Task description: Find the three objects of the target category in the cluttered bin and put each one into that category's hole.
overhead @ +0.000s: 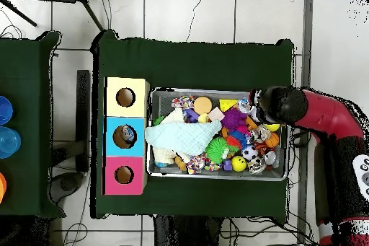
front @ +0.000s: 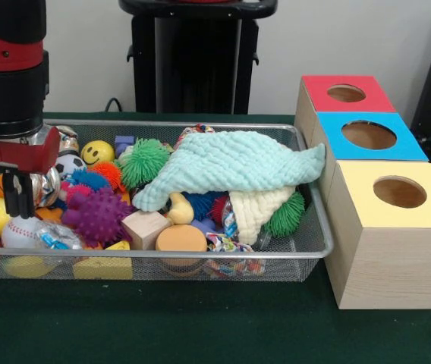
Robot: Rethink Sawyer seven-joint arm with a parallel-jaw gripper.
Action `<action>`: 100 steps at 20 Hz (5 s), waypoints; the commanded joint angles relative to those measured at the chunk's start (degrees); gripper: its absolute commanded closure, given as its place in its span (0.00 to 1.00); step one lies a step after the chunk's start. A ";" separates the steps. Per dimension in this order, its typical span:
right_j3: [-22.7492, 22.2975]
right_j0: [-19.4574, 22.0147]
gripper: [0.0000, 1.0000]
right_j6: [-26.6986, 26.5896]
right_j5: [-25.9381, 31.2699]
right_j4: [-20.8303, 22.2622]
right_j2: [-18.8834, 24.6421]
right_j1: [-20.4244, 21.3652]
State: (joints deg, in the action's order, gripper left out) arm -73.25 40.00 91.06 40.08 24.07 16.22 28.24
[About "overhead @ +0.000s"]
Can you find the mint green cloth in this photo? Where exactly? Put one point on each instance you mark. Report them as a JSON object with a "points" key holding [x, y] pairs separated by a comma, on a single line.
{"points": [[184, 137]]}

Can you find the clear plastic wrapper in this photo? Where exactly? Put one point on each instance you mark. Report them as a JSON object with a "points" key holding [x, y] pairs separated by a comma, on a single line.
{"points": [[129, 136]]}

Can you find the clear mesh bin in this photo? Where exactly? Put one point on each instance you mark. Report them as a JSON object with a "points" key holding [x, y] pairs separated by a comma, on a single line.
{"points": [[164, 100]]}

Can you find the wooden three-hole sorting box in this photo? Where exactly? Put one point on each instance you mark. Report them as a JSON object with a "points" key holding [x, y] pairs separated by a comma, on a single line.
{"points": [[115, 136]]}

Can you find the purple spiky ball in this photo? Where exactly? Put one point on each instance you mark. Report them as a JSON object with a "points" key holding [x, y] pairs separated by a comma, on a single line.
{"points": [[233, 119]]}

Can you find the crushed silver can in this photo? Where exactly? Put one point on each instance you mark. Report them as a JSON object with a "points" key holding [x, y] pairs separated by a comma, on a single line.
{"points": [[260, 135]]}

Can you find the wooden cube block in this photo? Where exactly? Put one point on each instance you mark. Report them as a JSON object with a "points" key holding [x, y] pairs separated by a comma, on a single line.
{"points": [[216, 114]]}

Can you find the orange round disc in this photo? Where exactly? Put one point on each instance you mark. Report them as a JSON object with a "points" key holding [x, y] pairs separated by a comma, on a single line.
{"points": [[203, 105]]}

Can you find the green spiky ball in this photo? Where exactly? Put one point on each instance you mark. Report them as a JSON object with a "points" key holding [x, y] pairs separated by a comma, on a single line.
{"points": [[217, 150]]}

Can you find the yellow smiley face ball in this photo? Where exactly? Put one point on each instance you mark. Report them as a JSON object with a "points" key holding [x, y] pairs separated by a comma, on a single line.
{"points": [[238, 164]]}

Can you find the cream knitted cloth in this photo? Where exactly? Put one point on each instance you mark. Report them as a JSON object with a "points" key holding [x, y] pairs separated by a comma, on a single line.
{"points": [[174, 117]]}

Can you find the dark green table cloth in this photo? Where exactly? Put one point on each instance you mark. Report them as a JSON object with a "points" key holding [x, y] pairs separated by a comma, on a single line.
{"points": [[173, 64]]}

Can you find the dark green side-table cloth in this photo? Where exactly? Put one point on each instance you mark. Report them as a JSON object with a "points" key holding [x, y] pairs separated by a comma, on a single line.
{"points": [[29, 84]]}

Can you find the light blue plastic cup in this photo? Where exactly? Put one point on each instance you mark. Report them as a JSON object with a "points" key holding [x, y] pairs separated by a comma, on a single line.
{"points": [[8, 142]]}

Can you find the dark blue plastic cup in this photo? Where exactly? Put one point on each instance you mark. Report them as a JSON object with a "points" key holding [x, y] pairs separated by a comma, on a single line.
{"points": [[4, 111]]}

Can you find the orange plastic cup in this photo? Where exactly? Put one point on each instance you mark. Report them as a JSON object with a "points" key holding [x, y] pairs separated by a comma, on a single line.
{"points": [[2, 187]]}

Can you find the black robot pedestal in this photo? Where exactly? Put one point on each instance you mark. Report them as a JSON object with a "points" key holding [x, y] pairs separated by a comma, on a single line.
{"points": [[190, 234]]}

